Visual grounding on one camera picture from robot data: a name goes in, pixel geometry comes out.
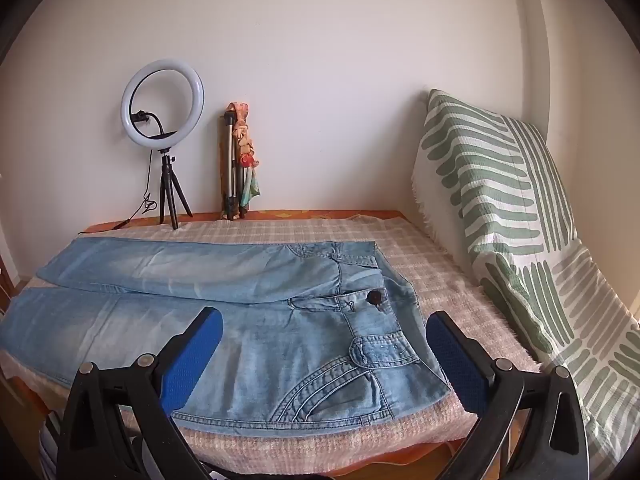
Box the light blue denim pants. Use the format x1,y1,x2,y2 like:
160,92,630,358
0,237,451,423

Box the green striped pillow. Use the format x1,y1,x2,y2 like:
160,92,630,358
411,89,581,361

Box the folded silver tripod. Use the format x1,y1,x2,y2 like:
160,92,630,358
218,112,246,221

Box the pale green striped throw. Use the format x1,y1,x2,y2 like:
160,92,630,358
545,240,640,480

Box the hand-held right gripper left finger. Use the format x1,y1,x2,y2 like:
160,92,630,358
56,306,224,480

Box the white ring light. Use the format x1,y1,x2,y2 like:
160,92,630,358
120,58,206,153

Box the black mini tripod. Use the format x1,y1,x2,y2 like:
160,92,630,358
159,149,194,231

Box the beige checked blanket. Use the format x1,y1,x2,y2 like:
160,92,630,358
0,212,543,476

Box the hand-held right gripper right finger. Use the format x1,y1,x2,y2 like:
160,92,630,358
425,310,591,480

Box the black ring light cable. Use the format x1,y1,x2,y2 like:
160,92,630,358
82,150,158,233

